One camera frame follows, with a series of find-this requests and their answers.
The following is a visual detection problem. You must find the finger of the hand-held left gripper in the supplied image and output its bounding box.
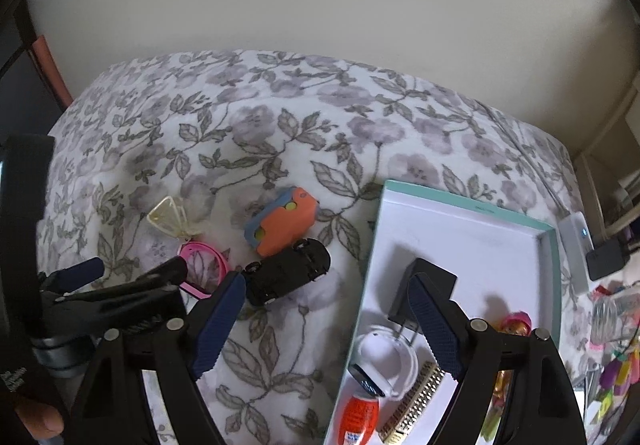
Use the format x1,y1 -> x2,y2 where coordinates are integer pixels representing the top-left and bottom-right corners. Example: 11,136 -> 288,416
37,257 -> 106,296
32,259 -> 188,338

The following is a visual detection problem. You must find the puppy figure toy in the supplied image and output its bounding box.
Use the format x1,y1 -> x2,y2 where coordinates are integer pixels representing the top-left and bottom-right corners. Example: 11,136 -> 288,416
482,310 -> 533,441

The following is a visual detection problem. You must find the black toy car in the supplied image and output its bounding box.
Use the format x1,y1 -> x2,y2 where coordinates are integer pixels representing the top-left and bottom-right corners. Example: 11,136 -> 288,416
242,237 -> 332,308

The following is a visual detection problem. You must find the black power adapter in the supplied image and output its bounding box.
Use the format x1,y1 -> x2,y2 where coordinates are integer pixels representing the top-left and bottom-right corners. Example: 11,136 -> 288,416
387,259 -> 458,351

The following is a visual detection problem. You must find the orange label bottle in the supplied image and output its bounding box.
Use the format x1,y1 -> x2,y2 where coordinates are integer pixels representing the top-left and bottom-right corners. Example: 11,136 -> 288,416
336,392 -> 381,445

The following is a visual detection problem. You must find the clear plastic container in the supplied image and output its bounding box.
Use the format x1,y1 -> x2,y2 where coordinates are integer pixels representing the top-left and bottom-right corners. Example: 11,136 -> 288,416
592,297 -> 640,346

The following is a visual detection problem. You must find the grey floral blanket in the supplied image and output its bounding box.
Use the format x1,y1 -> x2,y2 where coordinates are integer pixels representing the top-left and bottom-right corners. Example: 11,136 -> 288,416
37,50 -> 601,445

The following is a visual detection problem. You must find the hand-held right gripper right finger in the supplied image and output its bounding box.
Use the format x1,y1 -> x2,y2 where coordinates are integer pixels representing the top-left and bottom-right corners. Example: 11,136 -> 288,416
407,273 -> 586,445

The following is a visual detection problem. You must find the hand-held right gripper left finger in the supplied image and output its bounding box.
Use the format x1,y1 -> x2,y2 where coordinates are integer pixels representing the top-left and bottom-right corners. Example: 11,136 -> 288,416
70,271 -> 247,445

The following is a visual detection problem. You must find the small black charger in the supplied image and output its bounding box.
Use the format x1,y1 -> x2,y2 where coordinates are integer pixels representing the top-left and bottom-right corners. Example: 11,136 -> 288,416
585,240 -> 632,282

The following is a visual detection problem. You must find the white smartwatch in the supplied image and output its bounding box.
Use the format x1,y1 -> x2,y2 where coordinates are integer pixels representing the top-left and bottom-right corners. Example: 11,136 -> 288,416
347,327 -> 420,398

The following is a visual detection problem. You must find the white cable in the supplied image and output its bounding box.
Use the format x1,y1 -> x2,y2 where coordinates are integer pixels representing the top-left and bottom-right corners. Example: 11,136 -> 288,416
495,115 -> 573,220

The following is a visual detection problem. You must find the teal box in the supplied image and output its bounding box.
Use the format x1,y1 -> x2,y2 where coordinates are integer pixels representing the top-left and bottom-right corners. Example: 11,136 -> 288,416
324,179 -> 562,445

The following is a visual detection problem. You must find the red bed post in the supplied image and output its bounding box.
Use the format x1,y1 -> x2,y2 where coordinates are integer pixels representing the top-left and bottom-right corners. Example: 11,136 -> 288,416
30,36 -> 76,110

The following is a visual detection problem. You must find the person's left hand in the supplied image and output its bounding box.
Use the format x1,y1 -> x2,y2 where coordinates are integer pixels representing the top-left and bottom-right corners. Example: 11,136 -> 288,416
15,402 -> 66,441

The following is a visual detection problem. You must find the wooden shelf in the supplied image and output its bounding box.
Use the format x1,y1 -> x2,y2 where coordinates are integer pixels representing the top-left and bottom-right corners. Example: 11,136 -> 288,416
570,75 -> 640,246

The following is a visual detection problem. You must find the pile of colourful clips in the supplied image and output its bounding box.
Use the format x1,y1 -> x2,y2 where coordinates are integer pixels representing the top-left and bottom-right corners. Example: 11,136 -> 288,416
582,285 -> 640,426

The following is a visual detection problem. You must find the orange and blue toy car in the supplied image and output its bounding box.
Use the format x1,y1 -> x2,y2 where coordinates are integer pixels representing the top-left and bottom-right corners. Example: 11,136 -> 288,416
243,186 -> 321,258

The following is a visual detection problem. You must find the white power bank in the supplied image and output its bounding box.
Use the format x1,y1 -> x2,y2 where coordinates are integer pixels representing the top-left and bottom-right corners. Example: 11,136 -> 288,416
559,212 -> 593,296

